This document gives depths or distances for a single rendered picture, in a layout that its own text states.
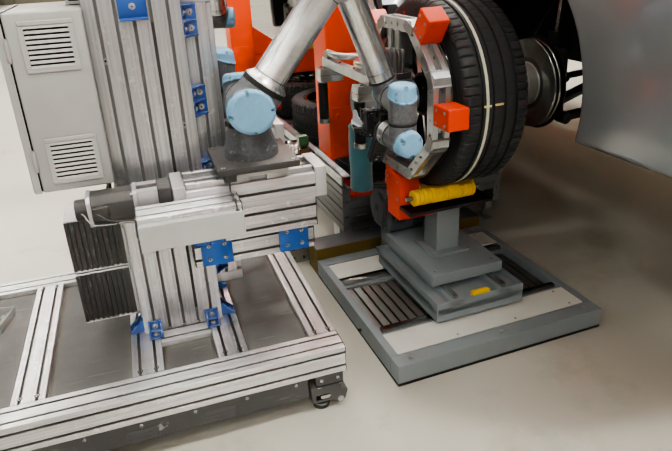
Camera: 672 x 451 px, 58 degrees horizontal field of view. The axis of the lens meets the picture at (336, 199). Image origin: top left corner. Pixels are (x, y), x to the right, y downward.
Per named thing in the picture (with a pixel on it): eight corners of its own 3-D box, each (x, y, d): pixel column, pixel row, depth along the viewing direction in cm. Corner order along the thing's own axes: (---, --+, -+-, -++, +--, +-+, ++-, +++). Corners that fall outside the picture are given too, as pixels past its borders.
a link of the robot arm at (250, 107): (254, 131, 161) (371, -48, 151) (259, 148, 148) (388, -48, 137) (215, 108, 157) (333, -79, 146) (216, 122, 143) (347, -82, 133)
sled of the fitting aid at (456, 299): (521, 302, 226) (523, 280, 223) (437, 325, 215) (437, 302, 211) (452, 247, 270) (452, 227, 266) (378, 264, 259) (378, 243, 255)
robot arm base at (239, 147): (229, 165, 161) (225, 129, 157) (220, 149, 174) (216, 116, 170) (284, 157, 165) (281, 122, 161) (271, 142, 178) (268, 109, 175)
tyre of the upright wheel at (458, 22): (492, 212, 223) (558, 58, 176) (436, 224, 215) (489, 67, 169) (416, 106, 265) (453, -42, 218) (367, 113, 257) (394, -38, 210)
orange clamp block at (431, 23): (441, 43, 189) (451, 20, 182) (419, 45, 187) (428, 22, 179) (433, 28, 193) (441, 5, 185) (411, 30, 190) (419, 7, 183)
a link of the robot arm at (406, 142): (425, 127, 158) (425, 158, 161) (406, 118, 168) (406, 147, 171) (398, 131, 156) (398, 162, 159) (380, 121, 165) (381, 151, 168)
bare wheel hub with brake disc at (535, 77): (541, 142, 225) (574, 69, 202) (524, 145, 222) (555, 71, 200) (497, 92, 245) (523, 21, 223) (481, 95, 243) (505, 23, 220)
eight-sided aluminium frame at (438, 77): (448, 192, 199) (454, 22, 178) (431, 196, 197) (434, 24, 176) (379, 148, 246) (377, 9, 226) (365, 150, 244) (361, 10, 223)
